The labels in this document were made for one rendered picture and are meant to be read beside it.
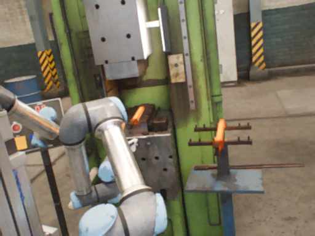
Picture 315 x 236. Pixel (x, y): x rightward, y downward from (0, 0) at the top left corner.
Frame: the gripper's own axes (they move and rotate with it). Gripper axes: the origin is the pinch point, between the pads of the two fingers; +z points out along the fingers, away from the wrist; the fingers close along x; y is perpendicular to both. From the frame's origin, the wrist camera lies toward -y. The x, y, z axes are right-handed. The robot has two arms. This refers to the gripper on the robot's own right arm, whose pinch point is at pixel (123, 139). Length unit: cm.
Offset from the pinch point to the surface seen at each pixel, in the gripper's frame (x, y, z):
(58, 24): -40, -62, 45
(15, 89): -295, 27, 389
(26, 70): -425, 24, 672
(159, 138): 15.2, 10.8, 24.7
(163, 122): 17.9, 2.9, 30.7
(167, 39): 26, -45, 41
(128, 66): 2.0, -33.4, 30.7
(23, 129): -61, -7, 12
